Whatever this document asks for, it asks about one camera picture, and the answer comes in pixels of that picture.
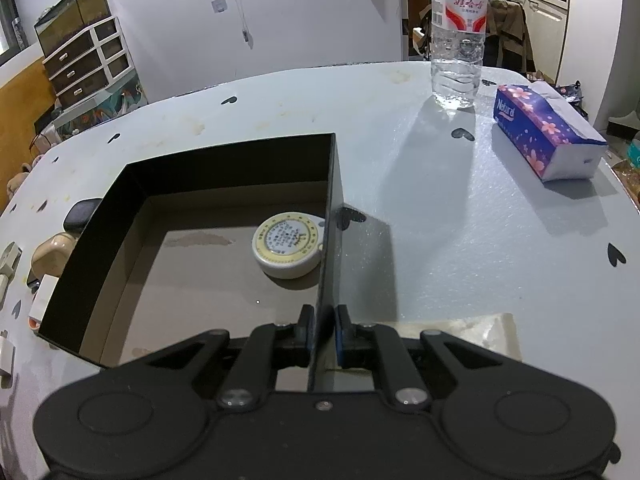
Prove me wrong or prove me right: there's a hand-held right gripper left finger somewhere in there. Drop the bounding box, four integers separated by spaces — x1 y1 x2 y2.
119 304 318 412

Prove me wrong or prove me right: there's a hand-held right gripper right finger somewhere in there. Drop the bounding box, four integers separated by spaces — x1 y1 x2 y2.
334 304 521 414

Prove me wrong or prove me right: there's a black cardboard box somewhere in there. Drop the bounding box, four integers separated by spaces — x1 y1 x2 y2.
37 133 347 395

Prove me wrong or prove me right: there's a white charger block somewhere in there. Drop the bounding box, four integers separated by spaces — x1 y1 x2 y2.
28 274 61 322
0 336 17 390

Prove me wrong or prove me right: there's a beige earbud case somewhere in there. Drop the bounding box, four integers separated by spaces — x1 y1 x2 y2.
32 232 79 278

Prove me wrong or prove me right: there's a round white tape roll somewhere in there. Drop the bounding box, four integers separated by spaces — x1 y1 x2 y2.
251 212 326 281

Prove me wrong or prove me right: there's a beige flat sheet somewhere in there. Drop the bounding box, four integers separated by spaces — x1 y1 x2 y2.
394 312 522 362

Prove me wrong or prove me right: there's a black earbud case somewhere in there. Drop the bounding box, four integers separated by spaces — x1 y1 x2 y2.
64 199 104 235

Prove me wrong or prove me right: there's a purple floral tissue pack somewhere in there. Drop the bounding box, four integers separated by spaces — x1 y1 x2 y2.
492 83 609 182

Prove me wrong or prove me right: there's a clear plastic water bottle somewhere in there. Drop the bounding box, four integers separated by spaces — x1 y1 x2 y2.
430 0 489 111

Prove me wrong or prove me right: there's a patterned storage box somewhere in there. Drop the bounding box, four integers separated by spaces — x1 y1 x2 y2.
52 67 149 144

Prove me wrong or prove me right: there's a chair with brown jacket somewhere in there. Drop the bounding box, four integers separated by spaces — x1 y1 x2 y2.
485 0 535 75

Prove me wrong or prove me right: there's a white drawer cabinet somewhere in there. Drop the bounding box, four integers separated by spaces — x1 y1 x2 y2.
42 16 134 109

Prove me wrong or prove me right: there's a glass fish tank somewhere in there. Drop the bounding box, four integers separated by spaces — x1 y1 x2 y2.
33 0 112 58

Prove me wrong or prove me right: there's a white plug with cable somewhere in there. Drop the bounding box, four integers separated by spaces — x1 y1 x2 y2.
0 241 22 307

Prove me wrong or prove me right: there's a hanging wall cord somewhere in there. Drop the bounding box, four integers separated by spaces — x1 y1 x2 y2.
226 0 254 47

